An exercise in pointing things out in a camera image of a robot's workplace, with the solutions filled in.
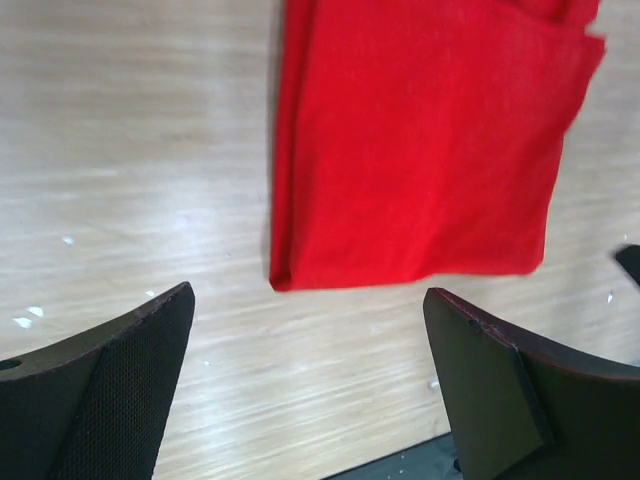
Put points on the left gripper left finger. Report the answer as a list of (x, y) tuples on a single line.
[(95, 405)]

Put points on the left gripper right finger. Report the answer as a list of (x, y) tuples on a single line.
[(522, 406)]

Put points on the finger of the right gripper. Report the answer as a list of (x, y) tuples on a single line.
[(628, 258)]

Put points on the red t-shirt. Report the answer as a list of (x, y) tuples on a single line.
[(417, 138)]

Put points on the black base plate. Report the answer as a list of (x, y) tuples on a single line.
[(435, 459)]

